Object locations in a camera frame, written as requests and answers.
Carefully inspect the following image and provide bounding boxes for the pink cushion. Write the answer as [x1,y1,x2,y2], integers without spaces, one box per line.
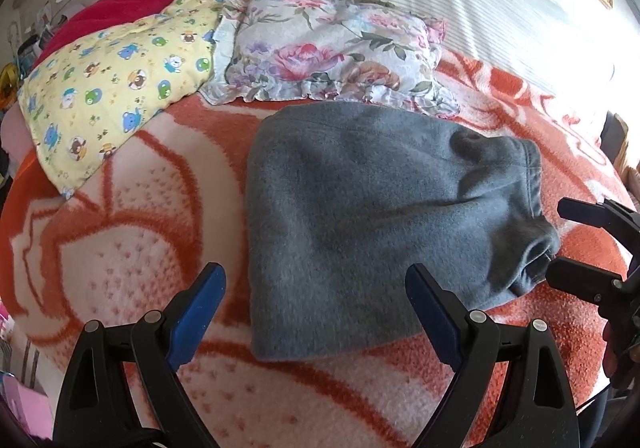
[1,106,32,158]

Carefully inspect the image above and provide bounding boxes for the red fleece blanket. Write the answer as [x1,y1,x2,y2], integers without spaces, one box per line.
[35,0,173,67]

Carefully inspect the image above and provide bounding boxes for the person's right hand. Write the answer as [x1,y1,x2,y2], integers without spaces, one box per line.
[602,322,617,379]

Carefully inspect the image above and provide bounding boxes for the orange white patterned blanket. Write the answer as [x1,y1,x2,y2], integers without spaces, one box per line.
[1,50,634,447]

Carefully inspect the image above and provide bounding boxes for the grey fleece pants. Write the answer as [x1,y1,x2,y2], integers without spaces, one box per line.
[245,102,560,361]

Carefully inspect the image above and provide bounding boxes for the brown wooden chair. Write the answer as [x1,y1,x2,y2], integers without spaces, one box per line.
[600,112,629,172]

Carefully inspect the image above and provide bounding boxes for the floral ruffled pillow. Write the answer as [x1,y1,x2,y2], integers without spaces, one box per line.
[200,0,459,118]

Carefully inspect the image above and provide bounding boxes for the yellow bear print pillow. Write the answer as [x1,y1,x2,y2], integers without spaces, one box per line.
[17,0,224,198]

